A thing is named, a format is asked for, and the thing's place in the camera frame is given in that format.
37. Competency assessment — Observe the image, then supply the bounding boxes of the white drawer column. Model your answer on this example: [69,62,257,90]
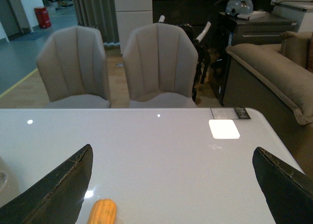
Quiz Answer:
[114,0,153,53]

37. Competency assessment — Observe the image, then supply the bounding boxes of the dark grey cabinet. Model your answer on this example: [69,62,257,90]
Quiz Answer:
[210,12,298,106]

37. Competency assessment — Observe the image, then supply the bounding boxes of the beige chair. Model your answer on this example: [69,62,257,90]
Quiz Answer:
[36,26,111,109]
[122,23,198,109]

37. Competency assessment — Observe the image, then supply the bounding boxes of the label sticker on table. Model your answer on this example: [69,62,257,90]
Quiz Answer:
[211,107,251,120]

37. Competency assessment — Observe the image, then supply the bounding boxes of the beige chair on left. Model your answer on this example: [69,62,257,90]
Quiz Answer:
[36,26,111,109]

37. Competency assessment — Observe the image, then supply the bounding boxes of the beige sofa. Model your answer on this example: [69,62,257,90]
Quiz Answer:
[230,31,313,125]

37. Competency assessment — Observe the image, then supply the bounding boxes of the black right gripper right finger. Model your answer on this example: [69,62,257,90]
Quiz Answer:
[252,147,313,224]

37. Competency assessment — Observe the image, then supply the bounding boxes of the light blue helmet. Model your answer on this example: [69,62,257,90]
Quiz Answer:
[225,0,253,16]

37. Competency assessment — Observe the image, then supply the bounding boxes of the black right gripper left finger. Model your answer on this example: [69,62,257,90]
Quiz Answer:
[0,144,93,224]

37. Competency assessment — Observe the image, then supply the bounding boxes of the grey curtain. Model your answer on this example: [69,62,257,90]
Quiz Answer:
[73,0,119,44]

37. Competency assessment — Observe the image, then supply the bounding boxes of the black stroller with white handles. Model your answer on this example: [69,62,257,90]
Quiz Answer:
[148,15,210,107]

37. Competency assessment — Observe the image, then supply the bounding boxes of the red box on floor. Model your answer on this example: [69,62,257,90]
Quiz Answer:
[34,7,51,28]

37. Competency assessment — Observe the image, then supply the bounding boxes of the beige chair on right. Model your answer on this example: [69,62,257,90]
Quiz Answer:
[122,23,198,109]

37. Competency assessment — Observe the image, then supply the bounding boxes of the yellow corn cob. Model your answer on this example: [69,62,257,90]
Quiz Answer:
[87,199,117,224]

